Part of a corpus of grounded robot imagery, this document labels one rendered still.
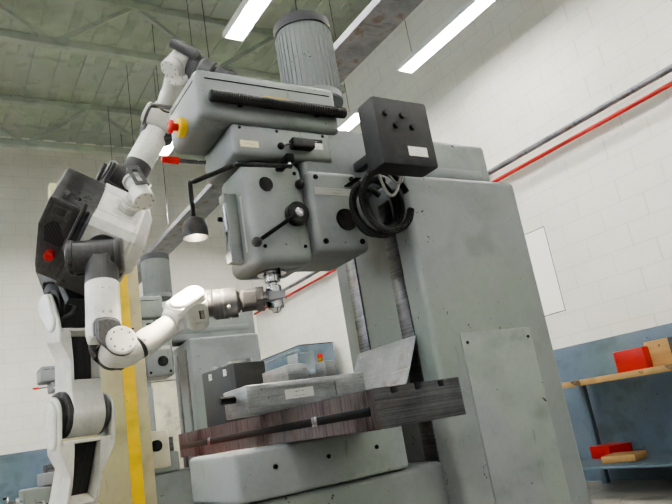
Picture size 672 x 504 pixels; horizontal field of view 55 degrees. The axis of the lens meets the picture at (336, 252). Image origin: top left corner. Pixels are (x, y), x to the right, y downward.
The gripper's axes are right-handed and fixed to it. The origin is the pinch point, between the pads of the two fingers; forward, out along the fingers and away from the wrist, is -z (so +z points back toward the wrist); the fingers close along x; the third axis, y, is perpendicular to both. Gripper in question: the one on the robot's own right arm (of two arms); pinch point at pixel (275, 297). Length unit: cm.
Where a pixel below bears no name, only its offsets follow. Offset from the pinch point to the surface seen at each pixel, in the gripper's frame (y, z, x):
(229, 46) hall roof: -497, -4, 622
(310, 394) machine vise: 30.0, -5.2, -16.8
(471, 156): -48, -79, 25
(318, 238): -14.6, -14.6, -6.0
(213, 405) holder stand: 26, 24, 39
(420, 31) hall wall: -405, -234, 481
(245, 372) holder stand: 17.8, 11.5, 27.8
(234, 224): -21.6, 9.2, -6.4
